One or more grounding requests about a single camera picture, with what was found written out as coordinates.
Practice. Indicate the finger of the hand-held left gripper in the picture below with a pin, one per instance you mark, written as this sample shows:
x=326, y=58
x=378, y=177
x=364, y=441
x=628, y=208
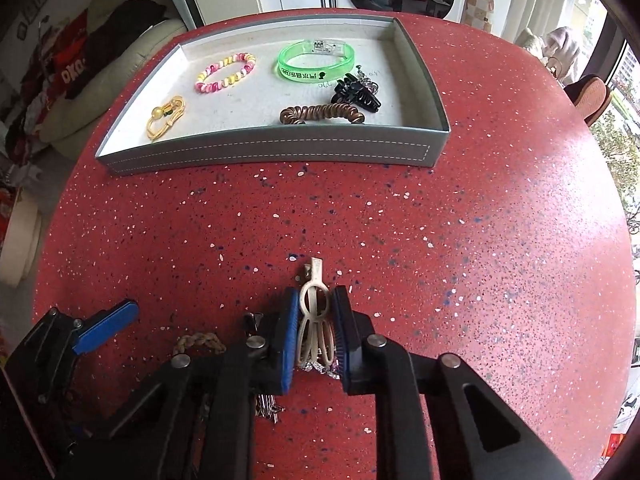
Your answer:
x=107, y=325

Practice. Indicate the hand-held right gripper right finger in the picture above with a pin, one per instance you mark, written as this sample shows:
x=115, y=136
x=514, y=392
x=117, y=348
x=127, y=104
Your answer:
x=342, y=340

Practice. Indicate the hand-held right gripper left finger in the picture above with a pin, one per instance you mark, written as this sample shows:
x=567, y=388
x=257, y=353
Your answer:
x=289, y=340

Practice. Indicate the silver rhinestone brooch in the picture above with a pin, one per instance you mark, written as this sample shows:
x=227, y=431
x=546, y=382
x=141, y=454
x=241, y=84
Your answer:
x=325, y=370
x=367, y=77

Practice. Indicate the silver metal hair clip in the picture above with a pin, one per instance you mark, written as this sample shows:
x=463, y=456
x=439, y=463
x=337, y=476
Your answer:
x=252, y=321

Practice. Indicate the cream looped hair clip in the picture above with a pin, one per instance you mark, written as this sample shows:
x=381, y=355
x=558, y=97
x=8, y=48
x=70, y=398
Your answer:
x=316, y=272

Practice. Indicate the grey jewelry tray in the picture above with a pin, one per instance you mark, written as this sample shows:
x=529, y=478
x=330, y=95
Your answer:
x=250, y=105

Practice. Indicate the black hair claw clip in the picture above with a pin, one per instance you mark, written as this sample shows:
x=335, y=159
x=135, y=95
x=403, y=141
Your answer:
x=357, y=91

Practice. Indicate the green plastic bangle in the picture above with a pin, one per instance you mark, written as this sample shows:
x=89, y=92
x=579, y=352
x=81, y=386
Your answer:
x=310, y=74

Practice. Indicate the beige round ottoman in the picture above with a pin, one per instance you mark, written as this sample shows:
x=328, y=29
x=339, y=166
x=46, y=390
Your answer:
x=20, y=240

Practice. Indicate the pile of clothes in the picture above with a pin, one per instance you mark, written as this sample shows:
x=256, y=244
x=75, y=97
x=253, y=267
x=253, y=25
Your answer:
x=22, y=120

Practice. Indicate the cream sofa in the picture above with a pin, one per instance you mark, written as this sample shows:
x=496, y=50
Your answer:
x=100, y=90

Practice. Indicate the red printed blanket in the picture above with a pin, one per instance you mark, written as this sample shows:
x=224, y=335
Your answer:
x=70, y=60

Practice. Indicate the black clothing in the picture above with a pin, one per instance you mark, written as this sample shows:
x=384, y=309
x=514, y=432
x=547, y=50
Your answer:
x=120, y=25

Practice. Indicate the brown chair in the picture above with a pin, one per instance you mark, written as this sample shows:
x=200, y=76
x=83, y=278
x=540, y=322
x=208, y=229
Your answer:
x=592, y=100

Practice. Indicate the white fluffy cloth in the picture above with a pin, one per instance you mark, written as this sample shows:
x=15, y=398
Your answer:
x=565, y=50

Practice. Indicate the small black picture frame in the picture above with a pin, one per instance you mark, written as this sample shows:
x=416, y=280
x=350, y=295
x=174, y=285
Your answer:
x=21, y=30

